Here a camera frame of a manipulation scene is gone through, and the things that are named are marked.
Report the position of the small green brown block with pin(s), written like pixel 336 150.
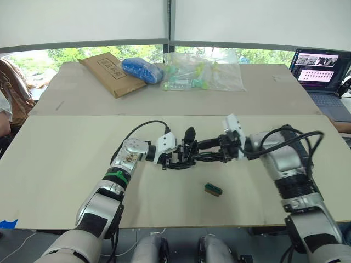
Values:
pixel 213 189

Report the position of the grey window frame post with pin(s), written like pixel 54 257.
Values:
pixel 169 27

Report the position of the black and white device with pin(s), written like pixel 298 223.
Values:
pixel 345 87

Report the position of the brown cardboard envelope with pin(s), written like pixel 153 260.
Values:
pixel 109 72

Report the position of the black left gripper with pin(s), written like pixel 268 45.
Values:
pixel 168 160

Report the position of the white roller blind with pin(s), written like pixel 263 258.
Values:
pixel 82 19
pixel 260 19

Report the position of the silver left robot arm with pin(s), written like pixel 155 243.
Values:
pixel 131 148

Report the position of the blue plastic bag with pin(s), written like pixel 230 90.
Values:
pixel 142 69

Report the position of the brown patterned bag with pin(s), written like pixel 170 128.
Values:
pixel 16 87

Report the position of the open laptop computer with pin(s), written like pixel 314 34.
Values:
pixel 321 74

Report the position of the clear bag of green parts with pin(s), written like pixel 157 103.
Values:
pixel 203 71

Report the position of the black pointed finger piece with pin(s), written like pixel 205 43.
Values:
pixel 189 133

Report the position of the blue tape strip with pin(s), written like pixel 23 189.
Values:
pixel 8 224

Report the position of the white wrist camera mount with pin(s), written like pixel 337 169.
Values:
pixel 166 142
pixel 233 122

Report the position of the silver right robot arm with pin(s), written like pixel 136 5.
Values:
pixel 285 161

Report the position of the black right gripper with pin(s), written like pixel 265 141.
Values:
pixel 229 148

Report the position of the grey rounded shape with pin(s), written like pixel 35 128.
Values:
pixel 215 249
pixel 150 248

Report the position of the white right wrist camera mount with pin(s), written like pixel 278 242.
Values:
pixel 233 122

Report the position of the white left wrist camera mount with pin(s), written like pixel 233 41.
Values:
pixel 166 142

